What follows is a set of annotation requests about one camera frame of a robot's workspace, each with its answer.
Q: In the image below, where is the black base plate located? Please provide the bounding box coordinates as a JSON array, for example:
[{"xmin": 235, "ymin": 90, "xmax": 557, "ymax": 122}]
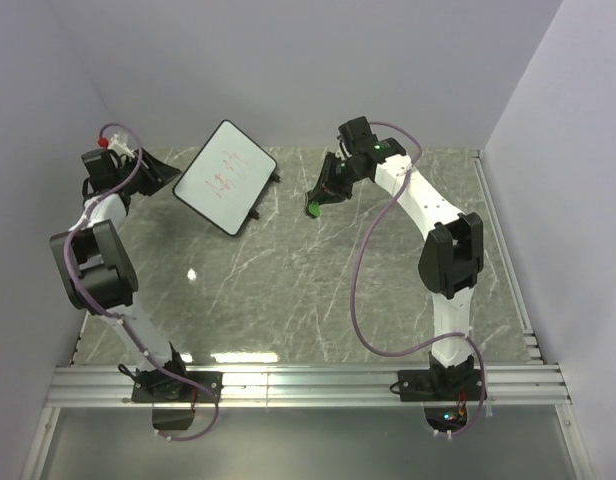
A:
[
  {"xmin": 389, "ymin": 368, "xmax": 487, "ymax": 403},
  {"xmin": 131, "ymin": 370, "xmax": 223, "ymax": 404}
]

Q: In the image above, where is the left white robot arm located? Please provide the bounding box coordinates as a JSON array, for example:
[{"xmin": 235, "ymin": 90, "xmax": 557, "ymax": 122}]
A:
[{"xmin": 49, "ymin": 148, "xmax": 191, "ymax": 402}]

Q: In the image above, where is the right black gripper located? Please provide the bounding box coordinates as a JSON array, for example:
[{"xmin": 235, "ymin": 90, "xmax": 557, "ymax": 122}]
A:
[{"xmin": 308, "ymin": 153, "xmax": 366, "ymax": 207}]

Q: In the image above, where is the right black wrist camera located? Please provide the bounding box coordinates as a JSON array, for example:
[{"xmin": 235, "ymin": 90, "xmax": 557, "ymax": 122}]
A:
[{"xmin": 338, "ymin": 116, "xmax": 377, "ymax": 155}]

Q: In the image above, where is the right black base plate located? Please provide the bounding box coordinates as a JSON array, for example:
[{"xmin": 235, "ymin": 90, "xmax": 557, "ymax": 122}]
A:
[{"xmin": 389, "ymin": 368, "xmax": 487, "ymax": 403}]

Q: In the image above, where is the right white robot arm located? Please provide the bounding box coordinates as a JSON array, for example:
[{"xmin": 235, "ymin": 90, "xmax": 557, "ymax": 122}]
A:
[{"xmin": 305, "ymin": 139, "xmax": 487, "ymax": 402}]

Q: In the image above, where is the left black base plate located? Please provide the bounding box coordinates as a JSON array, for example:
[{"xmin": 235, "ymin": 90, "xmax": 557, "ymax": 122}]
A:
[{"xmin": 131, "ymin": 370, "xmax": 223, "ymax": 404}]

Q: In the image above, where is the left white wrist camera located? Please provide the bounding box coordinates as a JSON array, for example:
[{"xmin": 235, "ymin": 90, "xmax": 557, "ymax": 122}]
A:
[{"xmin": 98, "ymin": 131, "xmax": 135, "ymax": 158}]

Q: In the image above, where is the green whiteboard eraser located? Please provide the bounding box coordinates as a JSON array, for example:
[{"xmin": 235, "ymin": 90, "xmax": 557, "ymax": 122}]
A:
[{"xmin": 305, "ymin": 201, "xmax": 321, "ymax": 219}]

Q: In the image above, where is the white whiteboard black frame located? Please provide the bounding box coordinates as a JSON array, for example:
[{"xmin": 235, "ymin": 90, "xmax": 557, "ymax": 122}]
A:
[{"xmin": 172, "ymin": 119, "xmax": 279, "ymax": 237}]

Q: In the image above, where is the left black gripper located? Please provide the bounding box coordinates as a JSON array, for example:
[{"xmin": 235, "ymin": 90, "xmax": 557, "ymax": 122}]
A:
[{"xmin": 116, "ymin": 148, "xmax": 182, "ymax": 197}]

